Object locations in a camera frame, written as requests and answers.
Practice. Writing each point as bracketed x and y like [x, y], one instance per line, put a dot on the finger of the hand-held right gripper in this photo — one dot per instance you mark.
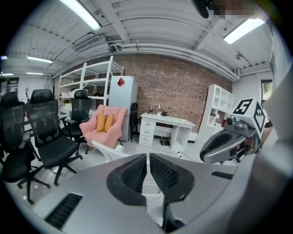
[219, 140]
[229, 152]

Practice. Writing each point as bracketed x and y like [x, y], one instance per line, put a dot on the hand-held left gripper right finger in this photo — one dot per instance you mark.
[206, 189]

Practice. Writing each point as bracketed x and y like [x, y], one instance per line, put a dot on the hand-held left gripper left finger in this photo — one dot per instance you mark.
[91, 187]

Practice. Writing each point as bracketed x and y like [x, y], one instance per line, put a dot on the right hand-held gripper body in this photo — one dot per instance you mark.
[249, 109]

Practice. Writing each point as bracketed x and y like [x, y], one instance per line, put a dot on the black mesh office chair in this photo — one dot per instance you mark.
[80, 107]
[57, 148]
[13, 164]

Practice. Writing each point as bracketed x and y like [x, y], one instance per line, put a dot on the black folding chair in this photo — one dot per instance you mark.
[134, 114]

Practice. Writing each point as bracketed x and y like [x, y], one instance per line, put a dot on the window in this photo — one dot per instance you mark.
[267, 90]

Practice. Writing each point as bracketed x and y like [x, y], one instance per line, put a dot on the paper sheets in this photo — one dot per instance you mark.
[186, 122]

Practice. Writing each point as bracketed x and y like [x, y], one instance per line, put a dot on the white bookshelf cabinet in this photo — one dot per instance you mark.
[213, 96]

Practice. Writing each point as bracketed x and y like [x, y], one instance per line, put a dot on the black router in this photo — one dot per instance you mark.
[165, 142]

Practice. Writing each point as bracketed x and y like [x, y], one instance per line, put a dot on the person's white shirt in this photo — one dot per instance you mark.
[274, 182]

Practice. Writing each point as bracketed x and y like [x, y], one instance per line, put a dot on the pink blanket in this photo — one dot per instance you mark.
[114, 136]

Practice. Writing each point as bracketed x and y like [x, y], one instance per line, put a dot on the small black box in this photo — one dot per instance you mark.
[164, 113]

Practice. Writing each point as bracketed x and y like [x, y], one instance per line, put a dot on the orange cushion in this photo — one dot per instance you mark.
[110, 122]
[100, 123]

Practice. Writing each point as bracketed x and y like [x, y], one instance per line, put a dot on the fluorescent ceiling light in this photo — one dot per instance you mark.
[242, 30]
[40, 60]
[87, 17]

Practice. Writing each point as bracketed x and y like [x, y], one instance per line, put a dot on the white ceiling pipe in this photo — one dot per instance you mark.
[183, 51]

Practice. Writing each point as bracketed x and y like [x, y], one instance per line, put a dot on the white refrigerator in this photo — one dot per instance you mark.
[123, 102]

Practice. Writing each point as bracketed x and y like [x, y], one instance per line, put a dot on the white metal shelf rack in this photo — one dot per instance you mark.
[96, 81]

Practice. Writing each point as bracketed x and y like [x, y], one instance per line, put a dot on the red paper decoration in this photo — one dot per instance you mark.
[120, 82]

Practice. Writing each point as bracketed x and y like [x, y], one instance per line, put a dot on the ceiling air vent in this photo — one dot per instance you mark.
[87, 43]

